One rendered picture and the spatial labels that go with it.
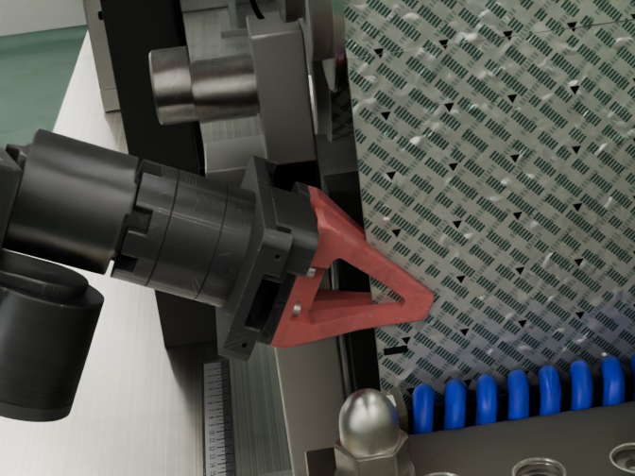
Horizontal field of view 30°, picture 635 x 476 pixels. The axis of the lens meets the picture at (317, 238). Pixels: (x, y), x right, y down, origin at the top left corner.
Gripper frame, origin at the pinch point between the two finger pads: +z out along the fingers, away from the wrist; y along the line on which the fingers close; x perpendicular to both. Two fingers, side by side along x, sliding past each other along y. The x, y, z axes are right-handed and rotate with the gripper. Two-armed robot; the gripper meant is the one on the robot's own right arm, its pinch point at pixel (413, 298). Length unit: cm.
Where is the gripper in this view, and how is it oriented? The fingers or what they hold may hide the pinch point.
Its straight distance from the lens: 58.5
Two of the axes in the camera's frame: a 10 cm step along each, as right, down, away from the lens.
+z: 9.4, 2.7, 2.2
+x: 3.4, -8.8, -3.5
